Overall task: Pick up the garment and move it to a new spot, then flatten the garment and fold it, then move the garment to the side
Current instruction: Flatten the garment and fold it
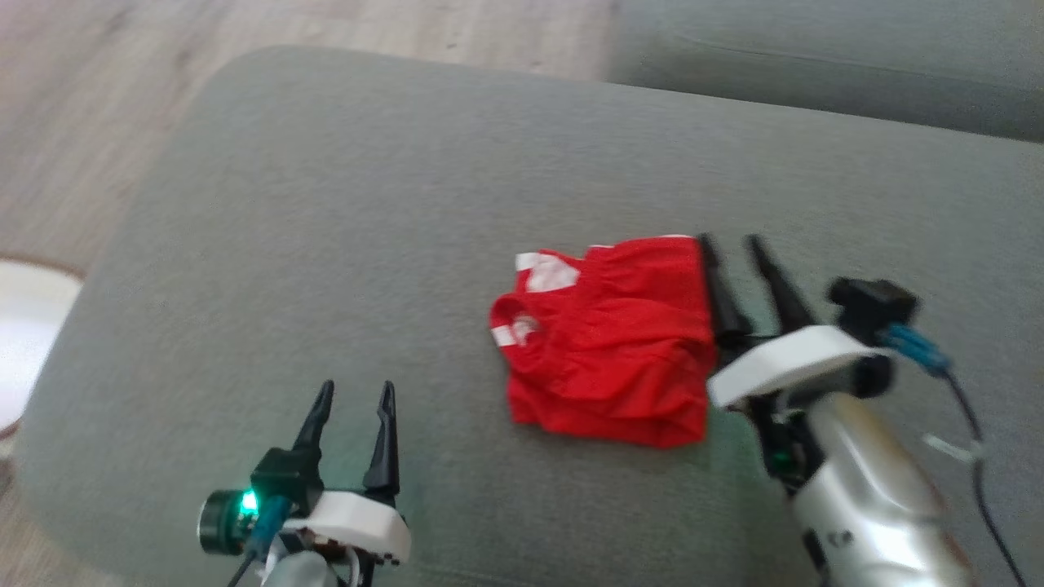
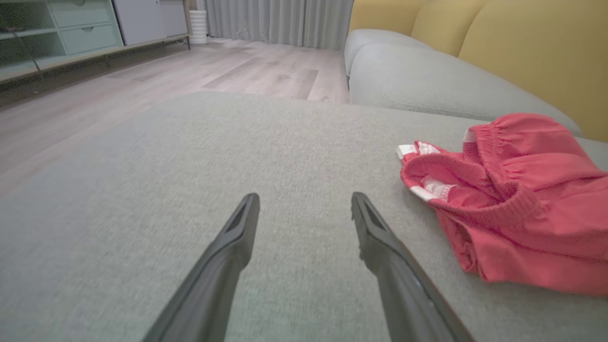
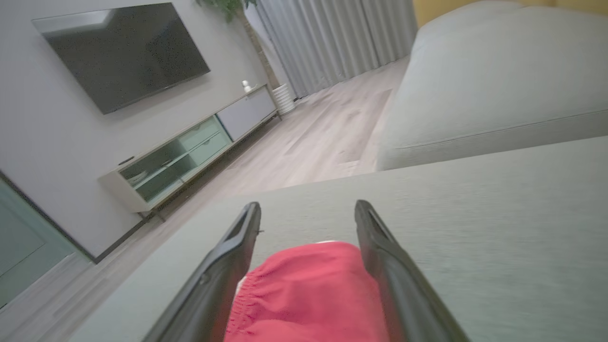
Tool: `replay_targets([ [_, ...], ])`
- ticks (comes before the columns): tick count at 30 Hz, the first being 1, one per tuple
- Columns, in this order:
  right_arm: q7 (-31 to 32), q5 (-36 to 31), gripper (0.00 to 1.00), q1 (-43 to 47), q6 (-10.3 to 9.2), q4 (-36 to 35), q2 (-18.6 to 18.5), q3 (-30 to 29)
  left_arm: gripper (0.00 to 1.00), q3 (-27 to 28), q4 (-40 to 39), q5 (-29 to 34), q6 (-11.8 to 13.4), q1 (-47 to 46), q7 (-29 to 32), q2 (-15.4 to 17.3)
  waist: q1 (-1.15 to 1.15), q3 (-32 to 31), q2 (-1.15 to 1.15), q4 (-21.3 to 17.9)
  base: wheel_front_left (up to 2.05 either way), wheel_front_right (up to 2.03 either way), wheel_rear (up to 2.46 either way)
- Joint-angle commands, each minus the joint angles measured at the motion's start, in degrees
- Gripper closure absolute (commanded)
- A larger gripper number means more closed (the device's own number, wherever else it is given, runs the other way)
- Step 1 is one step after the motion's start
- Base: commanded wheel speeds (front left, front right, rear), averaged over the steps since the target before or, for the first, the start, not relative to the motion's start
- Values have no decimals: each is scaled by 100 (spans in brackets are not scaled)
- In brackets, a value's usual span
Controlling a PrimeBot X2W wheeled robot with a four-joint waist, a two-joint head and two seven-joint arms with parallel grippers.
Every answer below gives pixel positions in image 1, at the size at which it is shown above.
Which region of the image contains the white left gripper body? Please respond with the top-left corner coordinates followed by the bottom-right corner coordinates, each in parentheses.
top-left (280, 489), bottom-right (413, 567)

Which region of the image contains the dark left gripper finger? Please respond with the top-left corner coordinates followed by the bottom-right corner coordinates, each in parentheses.
top-left (362, 380), bottom-right (401, 498)
top-left (292, 380), bottom-right (335, 457)

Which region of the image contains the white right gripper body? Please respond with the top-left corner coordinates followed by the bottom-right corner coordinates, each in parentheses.
top-left (706, 325), bottom-right (875, 495)

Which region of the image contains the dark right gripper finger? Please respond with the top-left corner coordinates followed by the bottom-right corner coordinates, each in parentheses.
top-left (696, 233), bottom-right (755, 344)
top-left (744, 235), bottom-right (819, 336)

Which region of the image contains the red garment with white stripes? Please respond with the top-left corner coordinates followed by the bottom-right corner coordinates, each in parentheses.
top-left (489, 235), bottom-right (719, 449)

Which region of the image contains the large grey sofa seat cushion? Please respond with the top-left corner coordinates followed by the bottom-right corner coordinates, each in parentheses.
top-left (15, 45), bottom-right (1044, 587)

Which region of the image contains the white round brown-rimmed object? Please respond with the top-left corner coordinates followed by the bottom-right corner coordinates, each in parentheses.
top-left (0, 255), bottom-right (86, 441)

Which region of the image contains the left arm cable blue plug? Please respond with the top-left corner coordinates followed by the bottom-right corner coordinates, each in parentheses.
top-left (228, 496), bottom-right (292, 587)

